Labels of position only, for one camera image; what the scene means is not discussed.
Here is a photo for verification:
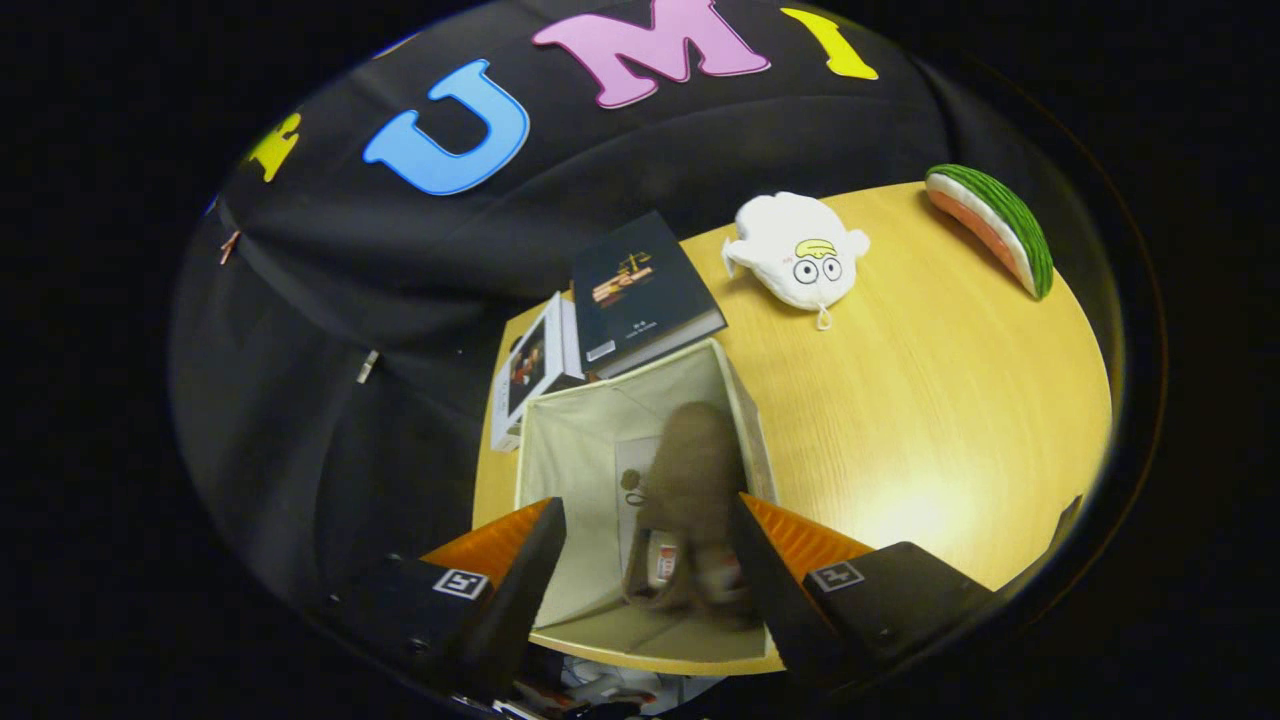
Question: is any watermelon slice toy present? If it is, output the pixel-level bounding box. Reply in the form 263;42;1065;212
924;164;1056;302

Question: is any brown fuzzy shoe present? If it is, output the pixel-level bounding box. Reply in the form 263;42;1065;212
620;400;751;613
698;540;763;623

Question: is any black backdrop cloth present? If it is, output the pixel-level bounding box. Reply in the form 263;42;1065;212
170;0;1111;646

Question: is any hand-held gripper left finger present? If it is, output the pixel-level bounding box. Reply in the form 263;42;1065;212
318;496;568;703

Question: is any grey and cream storage box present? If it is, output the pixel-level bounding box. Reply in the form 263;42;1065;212
514;337;788;668

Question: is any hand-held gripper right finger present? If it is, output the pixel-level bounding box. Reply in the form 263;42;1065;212
726;491;1003;693

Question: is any white portrait book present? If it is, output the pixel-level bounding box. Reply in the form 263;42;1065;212
489;291;587;454

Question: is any dark hardcover book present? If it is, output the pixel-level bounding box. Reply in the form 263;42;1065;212
571;210;729;382

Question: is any white plush toy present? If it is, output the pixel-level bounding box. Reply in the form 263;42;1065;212
721;191;872;332

